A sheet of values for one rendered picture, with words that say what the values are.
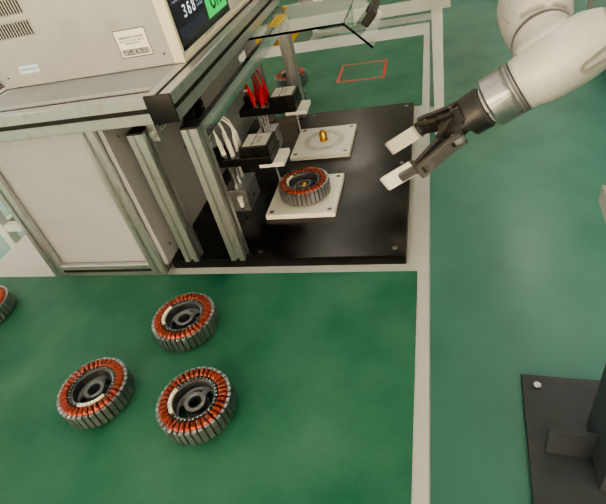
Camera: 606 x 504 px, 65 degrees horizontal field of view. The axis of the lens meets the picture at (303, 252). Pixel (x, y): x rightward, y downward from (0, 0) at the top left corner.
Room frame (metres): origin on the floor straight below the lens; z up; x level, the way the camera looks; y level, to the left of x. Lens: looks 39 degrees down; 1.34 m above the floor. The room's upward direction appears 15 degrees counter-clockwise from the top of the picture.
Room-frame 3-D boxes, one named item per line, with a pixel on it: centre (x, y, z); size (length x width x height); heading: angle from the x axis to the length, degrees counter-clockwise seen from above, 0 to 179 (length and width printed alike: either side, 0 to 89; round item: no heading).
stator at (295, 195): (0.89, -0.04, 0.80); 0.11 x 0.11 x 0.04
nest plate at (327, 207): (0.89, -0.04, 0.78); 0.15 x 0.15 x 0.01; 69
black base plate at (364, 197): (1.01, -0.07, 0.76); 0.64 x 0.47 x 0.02; 159
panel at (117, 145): (1.10, 0.16, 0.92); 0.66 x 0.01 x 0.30; 159
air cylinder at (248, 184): (0.95, 0.10, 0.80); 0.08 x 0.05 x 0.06; 159
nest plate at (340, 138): (1.12, -0.13, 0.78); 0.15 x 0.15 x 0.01; 69
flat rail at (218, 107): (1.04, 0.01, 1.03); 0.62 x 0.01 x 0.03; 159
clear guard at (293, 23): (1.19, -0.15, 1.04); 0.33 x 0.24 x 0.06; 69
